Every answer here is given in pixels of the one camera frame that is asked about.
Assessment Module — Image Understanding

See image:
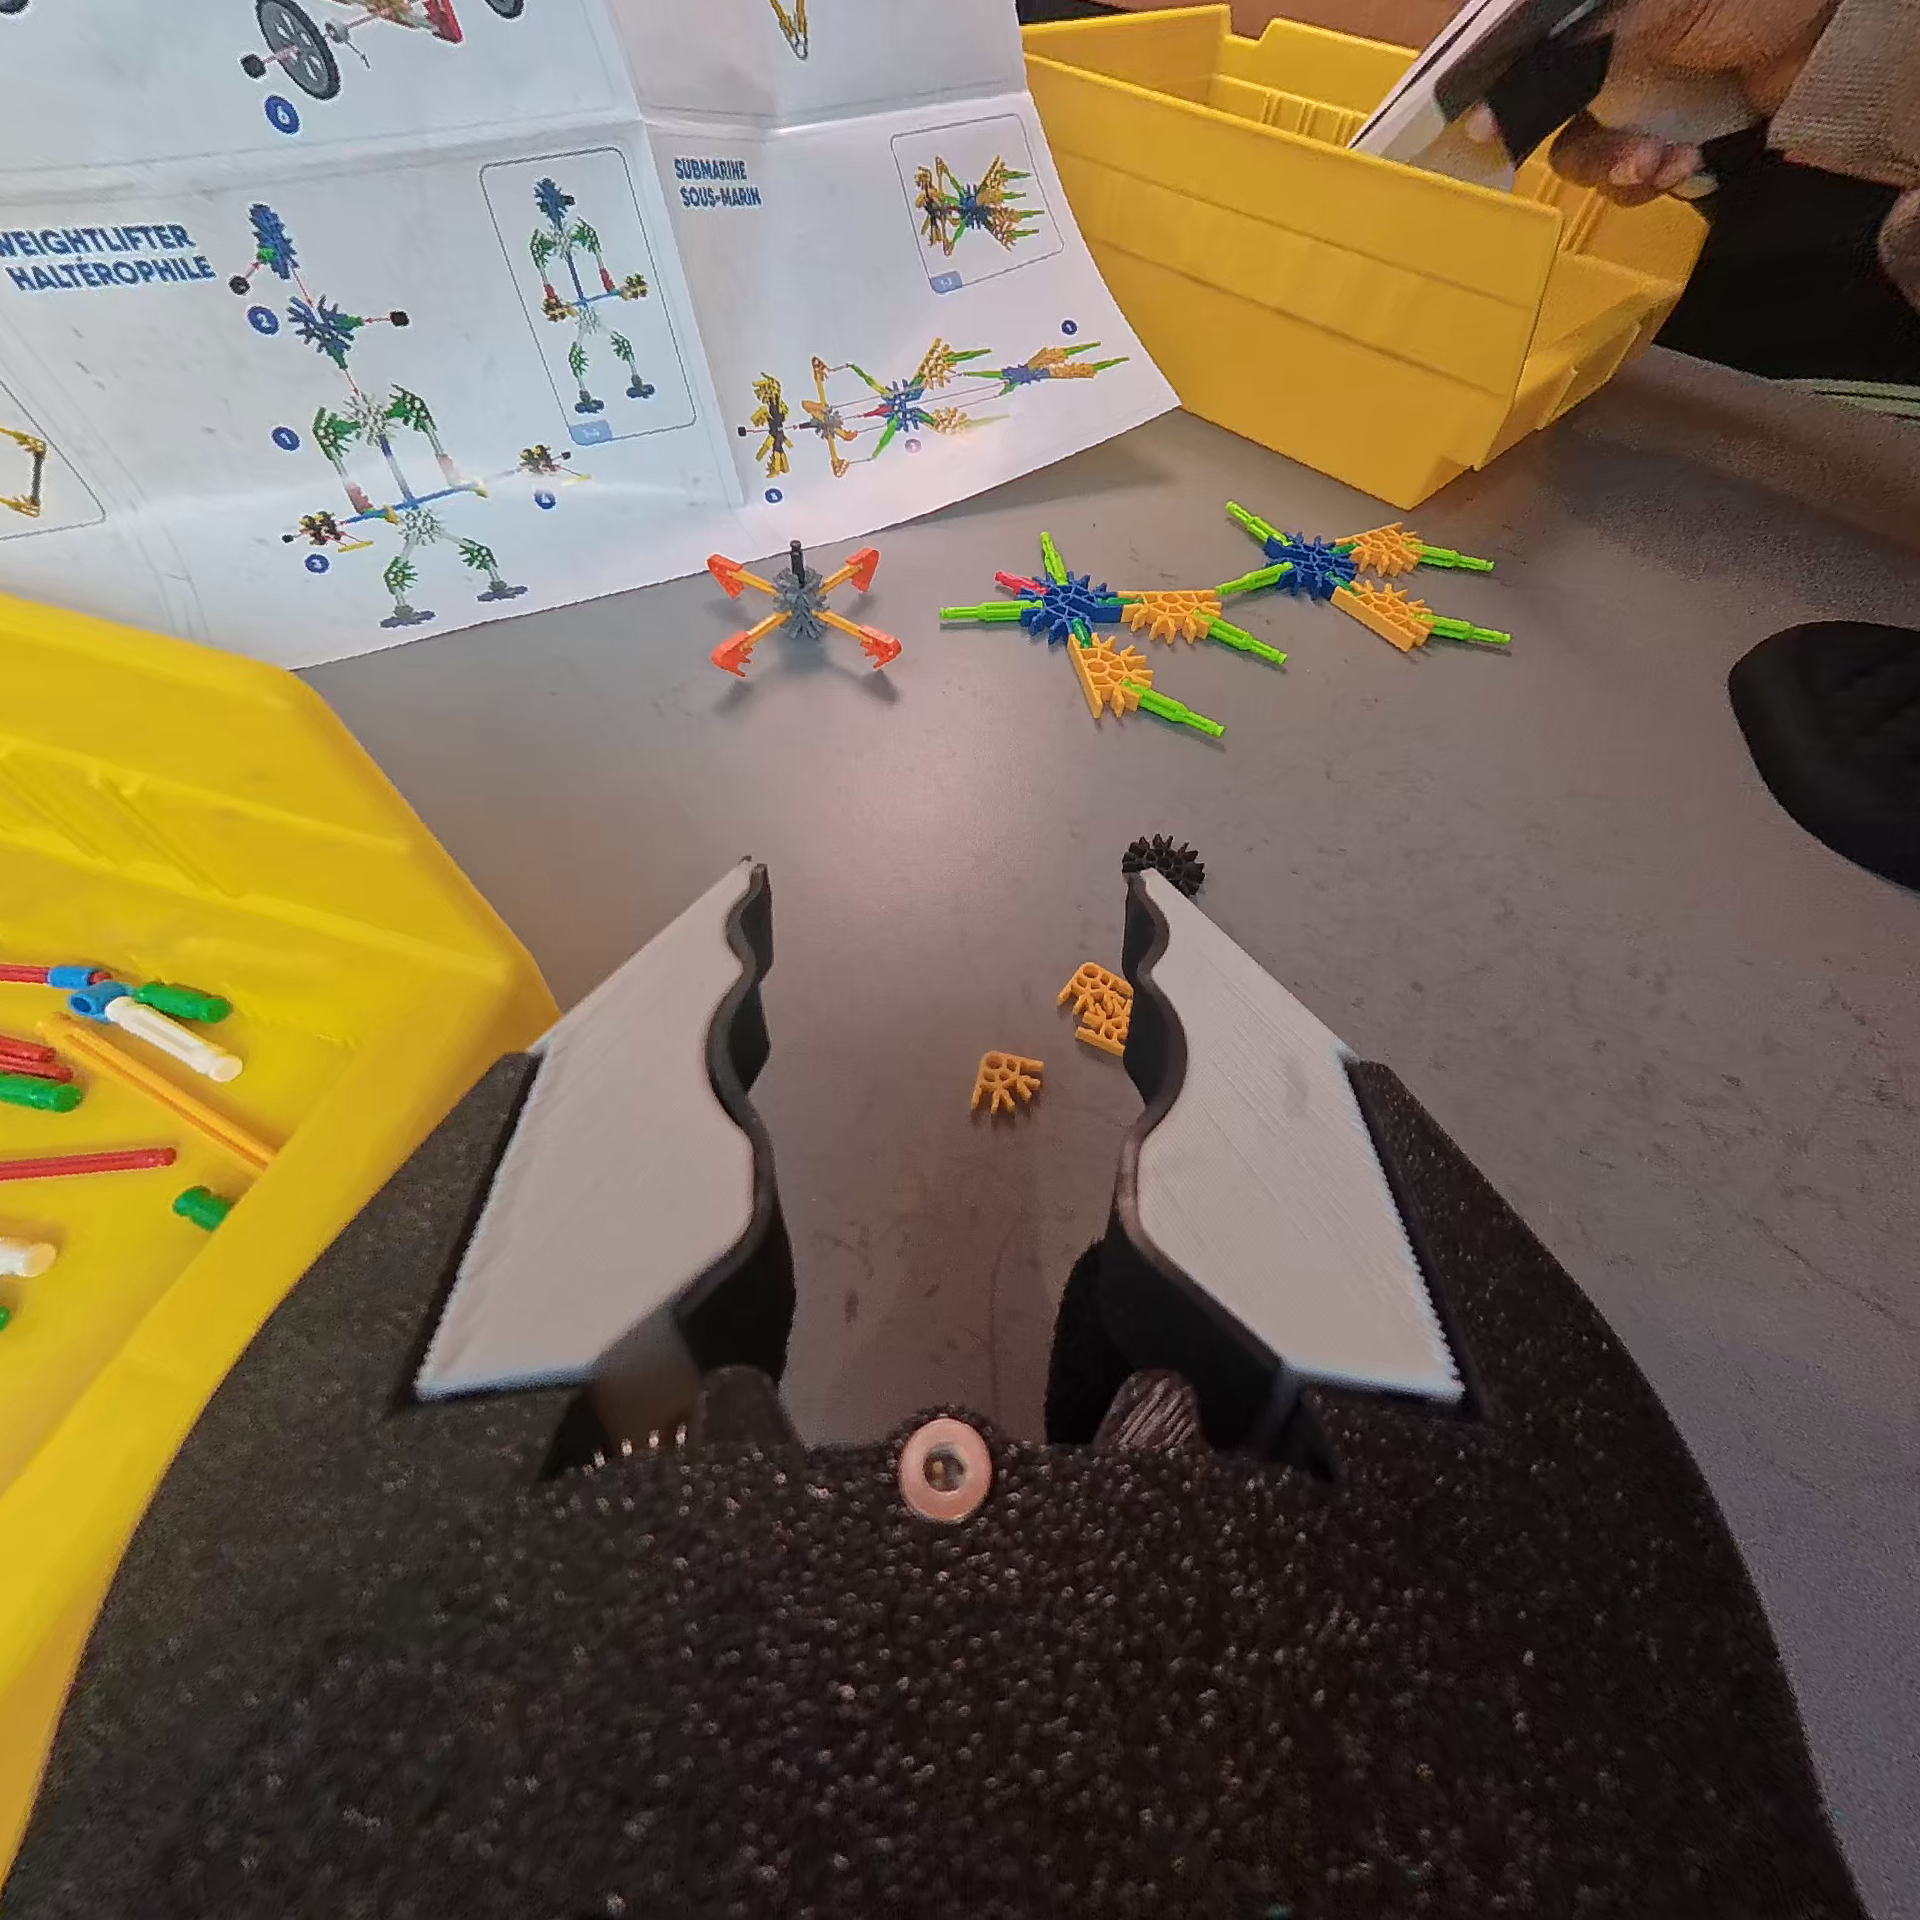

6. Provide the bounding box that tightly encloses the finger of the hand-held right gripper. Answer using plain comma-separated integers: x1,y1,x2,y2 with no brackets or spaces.
1341,0,1615,193

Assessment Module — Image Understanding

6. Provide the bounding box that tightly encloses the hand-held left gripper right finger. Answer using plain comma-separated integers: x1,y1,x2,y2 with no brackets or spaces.
1048,870,1468,1444

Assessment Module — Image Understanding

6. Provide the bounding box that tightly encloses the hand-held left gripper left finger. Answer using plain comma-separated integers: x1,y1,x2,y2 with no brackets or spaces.
411,860,795,1444

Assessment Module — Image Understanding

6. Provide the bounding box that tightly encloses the yellow plastic bin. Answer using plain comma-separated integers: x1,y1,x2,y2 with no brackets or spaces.
1027,0,1716,509
0,591,562,1730

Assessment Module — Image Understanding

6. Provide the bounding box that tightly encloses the pile of green red pieces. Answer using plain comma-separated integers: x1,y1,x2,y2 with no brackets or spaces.
0,960,281,1335

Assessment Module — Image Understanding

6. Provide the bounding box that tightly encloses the blue green yellow assembly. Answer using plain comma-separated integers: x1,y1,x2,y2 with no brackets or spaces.
1218,505,1515,657

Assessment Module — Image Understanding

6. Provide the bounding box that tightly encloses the orange grey cross assembly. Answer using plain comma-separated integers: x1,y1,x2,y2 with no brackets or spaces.
709,541,898,680

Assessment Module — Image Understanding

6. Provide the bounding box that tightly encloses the blue green assembly with red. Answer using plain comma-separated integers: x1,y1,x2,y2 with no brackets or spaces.
936,532,1295,739

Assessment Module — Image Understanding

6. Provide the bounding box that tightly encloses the white building instruction sheet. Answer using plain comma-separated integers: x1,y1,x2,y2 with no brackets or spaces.
0,0,1180,674

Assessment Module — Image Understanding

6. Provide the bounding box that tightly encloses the black padded cushion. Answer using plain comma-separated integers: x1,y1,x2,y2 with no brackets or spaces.
1730,617,1920,892

